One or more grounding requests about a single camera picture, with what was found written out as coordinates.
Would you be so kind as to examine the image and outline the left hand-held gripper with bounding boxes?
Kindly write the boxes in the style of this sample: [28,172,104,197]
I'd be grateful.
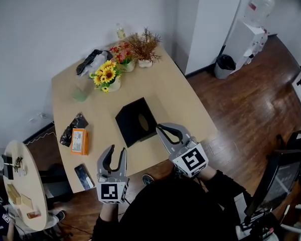
[96,144,130,205]

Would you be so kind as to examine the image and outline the grey bin with black bag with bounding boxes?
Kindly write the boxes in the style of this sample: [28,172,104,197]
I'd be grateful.
[213,54,237,80]

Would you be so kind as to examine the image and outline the black stool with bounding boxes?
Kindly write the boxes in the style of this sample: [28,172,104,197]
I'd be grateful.
[38,163,74,203]

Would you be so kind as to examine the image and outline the person's dark shoe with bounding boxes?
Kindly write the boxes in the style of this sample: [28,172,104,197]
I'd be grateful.
[141,174,155,187]

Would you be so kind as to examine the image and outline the person's black clothed body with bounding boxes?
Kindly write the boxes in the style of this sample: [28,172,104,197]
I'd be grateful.
[91,169,255,241]

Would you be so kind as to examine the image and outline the small orange packet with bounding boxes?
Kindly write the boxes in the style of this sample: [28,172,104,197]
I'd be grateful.
[26,210,42,220]

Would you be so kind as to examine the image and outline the black smartphone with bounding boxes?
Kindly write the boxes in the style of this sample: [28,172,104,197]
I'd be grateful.
[74,163,95,191]

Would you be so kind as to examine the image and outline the black mesh office chair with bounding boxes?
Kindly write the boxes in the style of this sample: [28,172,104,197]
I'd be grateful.
[240,129,301,238]

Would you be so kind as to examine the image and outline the small black plastic bag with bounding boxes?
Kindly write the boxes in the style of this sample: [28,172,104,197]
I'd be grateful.
[59,112,89,148]

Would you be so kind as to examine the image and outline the sunflower bouquet in white pot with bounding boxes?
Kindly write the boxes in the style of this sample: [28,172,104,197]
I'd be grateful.
[88,60,122,93]

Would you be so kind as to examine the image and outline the person's right forearm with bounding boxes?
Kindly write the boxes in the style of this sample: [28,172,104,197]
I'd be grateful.
[198,165,245,212]

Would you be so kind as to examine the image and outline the clear water jug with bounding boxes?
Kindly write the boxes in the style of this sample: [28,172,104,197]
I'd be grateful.
[243,0,276,25]

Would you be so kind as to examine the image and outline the clear plastic bottle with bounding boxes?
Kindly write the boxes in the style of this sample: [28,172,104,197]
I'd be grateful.
[115,23,127,41]

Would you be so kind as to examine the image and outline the small black box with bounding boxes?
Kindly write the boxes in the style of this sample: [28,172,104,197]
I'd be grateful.
[1,154,15,181]

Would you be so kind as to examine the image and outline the red flowers in white pot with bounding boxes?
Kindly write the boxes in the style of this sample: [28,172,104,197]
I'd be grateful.
[109,42,136,73]

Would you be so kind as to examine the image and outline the white water dispenser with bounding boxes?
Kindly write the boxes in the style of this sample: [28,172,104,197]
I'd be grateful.
[224,18,268,73]

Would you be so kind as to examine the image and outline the large black plastic bag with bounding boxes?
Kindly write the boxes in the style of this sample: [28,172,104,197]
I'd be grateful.
[75,49,114,77]

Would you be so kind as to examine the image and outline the round wooden side table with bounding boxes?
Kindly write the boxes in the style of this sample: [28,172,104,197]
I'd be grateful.
[3,140,49,232]

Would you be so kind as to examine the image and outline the green translucent cup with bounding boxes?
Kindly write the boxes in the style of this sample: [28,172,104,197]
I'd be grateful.
[72,85,89,102]

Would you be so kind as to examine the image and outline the brown dried plant in pot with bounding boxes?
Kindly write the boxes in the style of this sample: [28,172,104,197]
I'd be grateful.
[125,27,164,68]

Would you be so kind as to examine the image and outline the person's left forearm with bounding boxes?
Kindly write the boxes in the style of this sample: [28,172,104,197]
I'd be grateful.
[91,202,121,241]

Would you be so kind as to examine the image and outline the light wooden block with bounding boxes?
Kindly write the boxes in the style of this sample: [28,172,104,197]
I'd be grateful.
[6,183,22,206]
[20,193,34,211]

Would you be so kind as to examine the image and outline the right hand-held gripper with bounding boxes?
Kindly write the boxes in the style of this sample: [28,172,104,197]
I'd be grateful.
[156,122,209,179]

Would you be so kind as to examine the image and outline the orange cardboard packet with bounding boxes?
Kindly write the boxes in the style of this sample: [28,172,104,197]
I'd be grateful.
[70,128,90,156]

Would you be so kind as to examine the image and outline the black box with lid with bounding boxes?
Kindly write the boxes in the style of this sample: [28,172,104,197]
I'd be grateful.
[114,97,159,149]

